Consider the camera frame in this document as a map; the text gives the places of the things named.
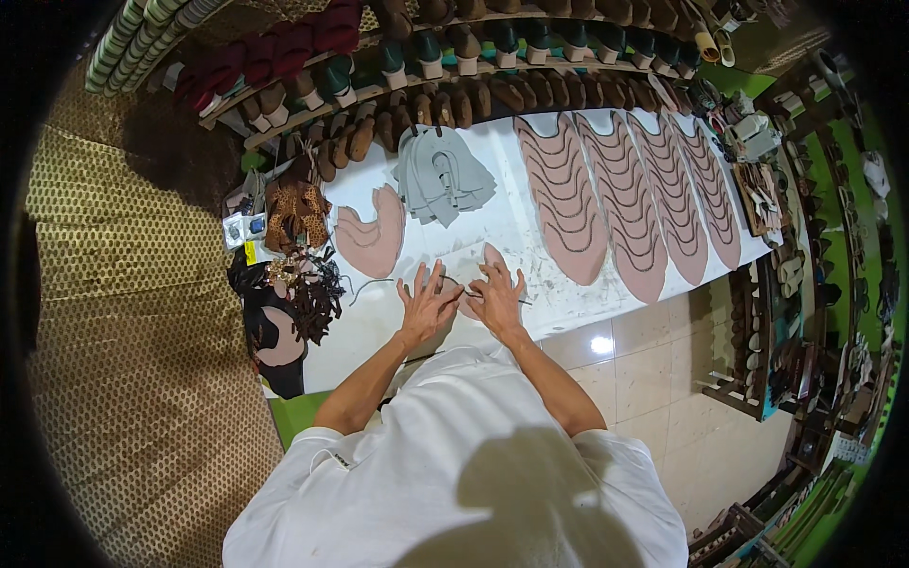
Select person's left hand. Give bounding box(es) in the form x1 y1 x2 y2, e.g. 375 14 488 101
395 260 464 349

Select person's right hand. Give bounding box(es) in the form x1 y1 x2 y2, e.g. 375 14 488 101
465 263 528 343

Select dark trim strip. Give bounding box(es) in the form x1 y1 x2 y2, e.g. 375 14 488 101
439 274 534 306

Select pink shoe piece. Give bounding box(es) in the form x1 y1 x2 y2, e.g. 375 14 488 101
454 241 528 322

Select stack of plain pink uppers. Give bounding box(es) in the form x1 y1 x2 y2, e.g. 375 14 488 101
334 184 407 280

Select pile of dark brown strips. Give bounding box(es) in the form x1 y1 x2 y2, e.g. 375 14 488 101
283 246 350 346

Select row of trimmed pink uppers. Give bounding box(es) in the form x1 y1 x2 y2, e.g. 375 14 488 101
627 112 710 287
513 112 611 287
669 115 743 271
572 111 669 305

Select stack of grey upper pieces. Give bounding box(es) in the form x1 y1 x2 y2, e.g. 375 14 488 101
392 125 498 229

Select person's body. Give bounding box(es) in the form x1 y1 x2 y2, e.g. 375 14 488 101
222 346 690 568

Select black and pink upper pieces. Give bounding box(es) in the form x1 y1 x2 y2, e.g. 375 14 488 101
227 250 311 400

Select leopard print upper pieces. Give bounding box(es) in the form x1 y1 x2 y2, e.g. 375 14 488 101
264 176 333 254

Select small clear plastic packets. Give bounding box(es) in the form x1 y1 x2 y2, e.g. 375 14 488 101
222 211 268 251

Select wooden rack of shoe lasts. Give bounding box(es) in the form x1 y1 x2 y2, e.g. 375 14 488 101
172 0 705 183

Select low rack of shoes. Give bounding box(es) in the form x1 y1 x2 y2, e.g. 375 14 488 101
699 254 782 423

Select wooden tray of scraps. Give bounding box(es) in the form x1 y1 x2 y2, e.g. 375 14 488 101
732 161 784 237

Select heap of tools and bottles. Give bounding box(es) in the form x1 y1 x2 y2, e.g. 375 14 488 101
680 77 784 163

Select patterned brown floor mat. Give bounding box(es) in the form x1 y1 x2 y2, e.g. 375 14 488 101
26 60 285 568

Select stack of green white rolls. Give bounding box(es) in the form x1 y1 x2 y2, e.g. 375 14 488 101
84 0 230 98

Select loose grey cord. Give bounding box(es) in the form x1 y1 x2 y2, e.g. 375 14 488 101
347 277 396 308

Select wall shelves of shoes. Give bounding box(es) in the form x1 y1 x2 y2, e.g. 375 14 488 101
770 48 904 470

